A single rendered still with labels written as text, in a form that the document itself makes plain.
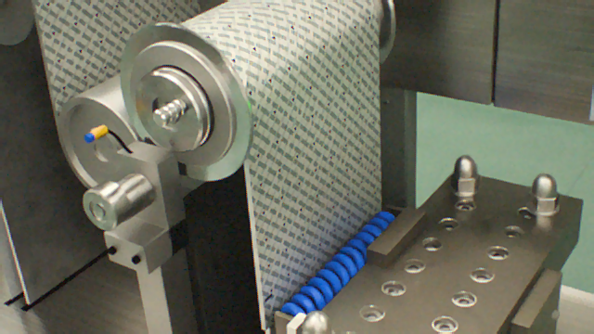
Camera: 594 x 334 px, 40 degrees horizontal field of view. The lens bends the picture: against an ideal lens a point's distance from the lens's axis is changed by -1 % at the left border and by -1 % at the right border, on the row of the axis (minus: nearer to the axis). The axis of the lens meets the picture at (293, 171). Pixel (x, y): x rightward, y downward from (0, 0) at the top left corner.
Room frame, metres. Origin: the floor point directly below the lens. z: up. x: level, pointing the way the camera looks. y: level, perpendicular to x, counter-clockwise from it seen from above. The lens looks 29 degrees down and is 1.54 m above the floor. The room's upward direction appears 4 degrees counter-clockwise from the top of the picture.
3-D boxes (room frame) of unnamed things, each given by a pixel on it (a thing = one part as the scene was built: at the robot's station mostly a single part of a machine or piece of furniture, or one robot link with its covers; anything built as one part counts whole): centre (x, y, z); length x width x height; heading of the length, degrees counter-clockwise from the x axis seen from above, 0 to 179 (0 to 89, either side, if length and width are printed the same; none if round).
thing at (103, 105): (0.83, 0.11, 1.17); 0.26 x 0.12 x 0.12; 144
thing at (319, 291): (0.71, -0.05, 1.03); 0.21 x 0.04 x 0.03; 144
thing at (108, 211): (0.62, 0.16, 1.18); 0.04 x 0.02 x 0.04; 54
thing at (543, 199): (0.79, -0.28, 1.05); 0.04 x 0.04 x 0.04
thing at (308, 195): (0.72, -0.03, 1.11); 0.23 x 0.01 x 0.18; 144
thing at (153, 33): (0.66, 0.09, 1.25); 0.15 x 0.01 x 0.15; 54
